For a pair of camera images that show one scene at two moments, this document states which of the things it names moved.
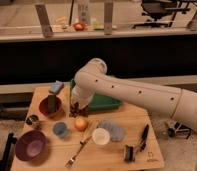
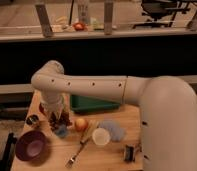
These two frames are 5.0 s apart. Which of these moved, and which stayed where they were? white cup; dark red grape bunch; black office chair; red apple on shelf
Moved: dark red grape bunch
Stayed: red apple on shelf; black office chair; white cup
